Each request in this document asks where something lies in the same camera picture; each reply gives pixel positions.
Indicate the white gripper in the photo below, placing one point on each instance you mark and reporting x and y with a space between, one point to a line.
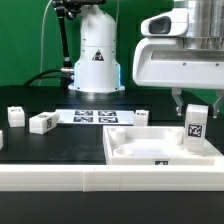
163 62

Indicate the white square tabletop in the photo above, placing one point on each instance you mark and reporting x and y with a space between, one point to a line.
153 145

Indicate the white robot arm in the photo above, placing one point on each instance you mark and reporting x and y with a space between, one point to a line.
97 72

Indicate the tag sheet on table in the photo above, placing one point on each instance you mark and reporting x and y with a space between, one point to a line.
100 117

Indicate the white part at left edge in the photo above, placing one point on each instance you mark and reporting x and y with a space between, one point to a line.
1 139

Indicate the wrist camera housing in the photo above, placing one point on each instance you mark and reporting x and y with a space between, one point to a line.
172 23

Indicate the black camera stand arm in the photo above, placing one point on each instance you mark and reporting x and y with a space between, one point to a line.
69 9

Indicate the white front wall rail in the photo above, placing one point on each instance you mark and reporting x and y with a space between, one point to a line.
92 178

